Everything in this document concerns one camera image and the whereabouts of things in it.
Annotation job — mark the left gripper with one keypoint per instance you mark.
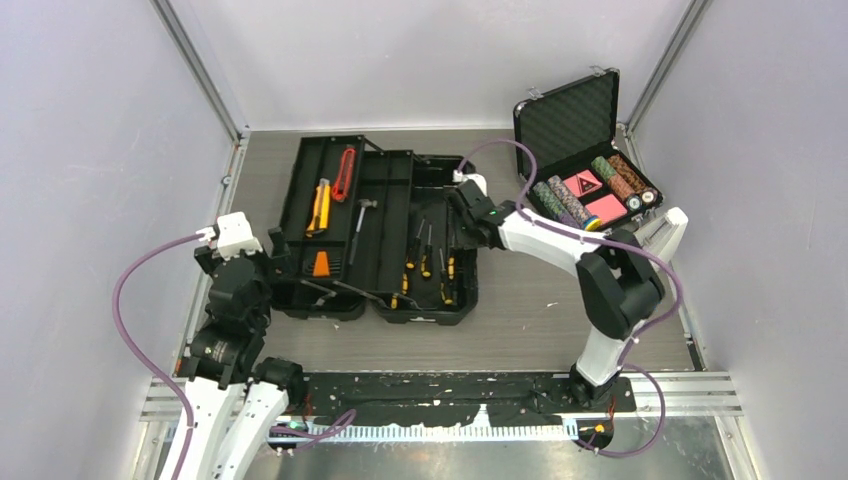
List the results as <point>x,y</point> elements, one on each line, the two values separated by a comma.
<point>280,262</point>

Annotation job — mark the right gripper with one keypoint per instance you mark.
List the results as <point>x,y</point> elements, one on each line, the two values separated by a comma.
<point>463,240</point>

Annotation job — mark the yellow utility knife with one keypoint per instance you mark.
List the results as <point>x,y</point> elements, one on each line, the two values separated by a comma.
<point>321,208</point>

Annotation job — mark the black plastic toolbox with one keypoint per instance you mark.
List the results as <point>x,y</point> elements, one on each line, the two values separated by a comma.
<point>409,187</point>

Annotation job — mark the small black screwdriver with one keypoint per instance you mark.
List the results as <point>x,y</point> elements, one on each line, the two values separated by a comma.
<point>365,205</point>

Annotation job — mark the orange black brush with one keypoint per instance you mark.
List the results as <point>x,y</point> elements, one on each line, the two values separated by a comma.
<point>325,264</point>

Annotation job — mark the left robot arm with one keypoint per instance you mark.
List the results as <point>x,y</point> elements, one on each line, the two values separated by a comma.
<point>231,397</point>

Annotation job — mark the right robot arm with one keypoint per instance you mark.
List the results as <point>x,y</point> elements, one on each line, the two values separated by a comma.
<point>619,286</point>

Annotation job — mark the black poker chip case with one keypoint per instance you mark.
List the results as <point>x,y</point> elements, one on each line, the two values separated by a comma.
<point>582,177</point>

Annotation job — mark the white stand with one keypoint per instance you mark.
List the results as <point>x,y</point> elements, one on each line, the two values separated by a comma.
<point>662,235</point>

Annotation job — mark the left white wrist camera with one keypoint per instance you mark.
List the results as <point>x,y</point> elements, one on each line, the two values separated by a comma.
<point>231,236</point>

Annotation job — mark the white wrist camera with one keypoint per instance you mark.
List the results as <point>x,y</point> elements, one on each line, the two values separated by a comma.
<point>231,236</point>
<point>458,177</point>

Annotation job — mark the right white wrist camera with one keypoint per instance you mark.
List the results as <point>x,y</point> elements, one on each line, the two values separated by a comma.
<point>458,177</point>

